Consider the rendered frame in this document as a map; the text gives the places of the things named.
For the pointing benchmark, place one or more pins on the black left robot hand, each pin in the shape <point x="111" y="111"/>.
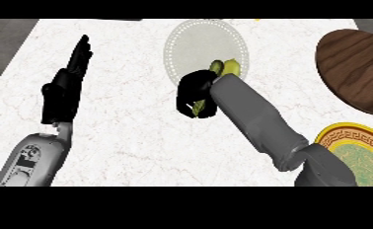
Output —
<point x="65" y="88"/>

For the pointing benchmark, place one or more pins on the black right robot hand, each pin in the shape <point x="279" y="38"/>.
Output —
<point x="193" y="88"/>

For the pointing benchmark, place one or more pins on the yellow green squash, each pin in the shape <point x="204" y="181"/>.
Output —
<point x="227" y="67"/>

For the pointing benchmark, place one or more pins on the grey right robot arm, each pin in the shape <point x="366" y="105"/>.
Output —
<point x="271" y="131"/>

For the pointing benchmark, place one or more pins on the pale oval placemat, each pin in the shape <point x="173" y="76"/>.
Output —
<point x="204" y="47"/>

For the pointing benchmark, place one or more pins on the brown wooden bowl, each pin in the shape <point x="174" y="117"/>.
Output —
<point x="347" y="66"/>

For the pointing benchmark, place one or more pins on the yellow rimmed green plate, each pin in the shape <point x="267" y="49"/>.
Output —
<point x="351" y="150"/>

